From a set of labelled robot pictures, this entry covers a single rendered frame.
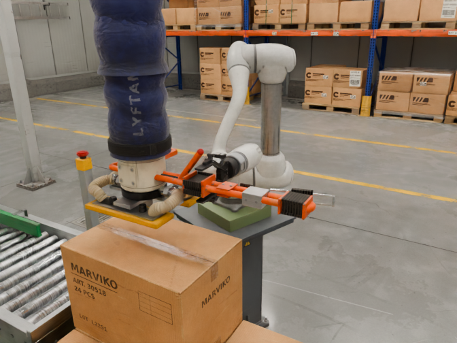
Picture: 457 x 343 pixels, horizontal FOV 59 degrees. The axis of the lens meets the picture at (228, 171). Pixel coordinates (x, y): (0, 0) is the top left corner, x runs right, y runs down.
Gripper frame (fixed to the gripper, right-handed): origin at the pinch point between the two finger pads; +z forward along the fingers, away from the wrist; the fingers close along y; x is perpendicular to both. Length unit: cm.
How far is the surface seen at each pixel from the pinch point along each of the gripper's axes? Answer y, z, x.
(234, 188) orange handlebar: -0.3, -1.1, -12.0
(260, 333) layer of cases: 69, -16, -15
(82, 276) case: 40, 19, 45
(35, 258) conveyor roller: 70, -9, 119
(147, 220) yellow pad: 11.0, 13.2, 14.0
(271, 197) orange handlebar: 0.1, -1.0, -25.2
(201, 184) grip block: -1.8, 4.0, -2.6
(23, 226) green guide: 64, -23, 148
